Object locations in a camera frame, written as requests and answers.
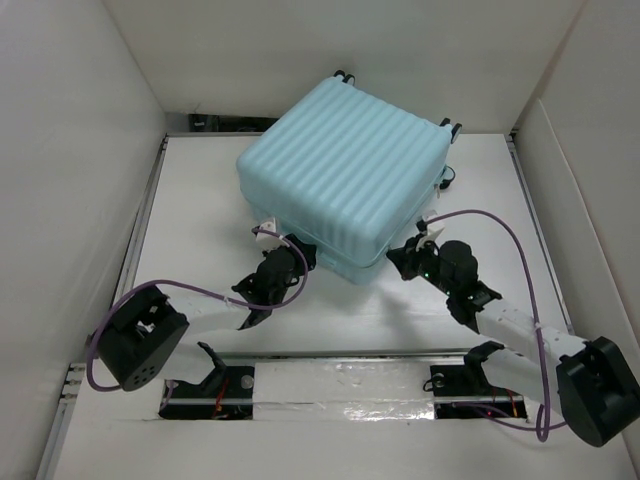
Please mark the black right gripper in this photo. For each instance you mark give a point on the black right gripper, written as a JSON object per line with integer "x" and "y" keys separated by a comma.
{"x": 403, "y": 258}

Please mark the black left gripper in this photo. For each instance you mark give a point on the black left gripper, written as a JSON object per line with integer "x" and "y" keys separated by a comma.
{"x": 299, "y": 268}

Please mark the light blue hardshell suitcase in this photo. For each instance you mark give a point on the light blue hardshell suitcase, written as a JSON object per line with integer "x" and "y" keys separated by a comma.
{"x": 347, "y": 172}

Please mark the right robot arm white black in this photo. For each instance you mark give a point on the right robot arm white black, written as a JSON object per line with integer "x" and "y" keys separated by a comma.
{"x": 587, "y": 382}

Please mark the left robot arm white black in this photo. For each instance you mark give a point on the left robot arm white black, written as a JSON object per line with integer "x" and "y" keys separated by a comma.
{"x": 139, "y": 333}

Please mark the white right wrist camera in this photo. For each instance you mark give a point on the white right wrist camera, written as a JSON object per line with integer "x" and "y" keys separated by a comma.
{"x": 429, "y": 228}

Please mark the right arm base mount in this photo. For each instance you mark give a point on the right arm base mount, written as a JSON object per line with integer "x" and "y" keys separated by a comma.
{"x": 457, "y": 395}

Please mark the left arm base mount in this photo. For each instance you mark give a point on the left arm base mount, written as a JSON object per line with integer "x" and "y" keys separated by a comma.
{"x": 225, "y": 394}

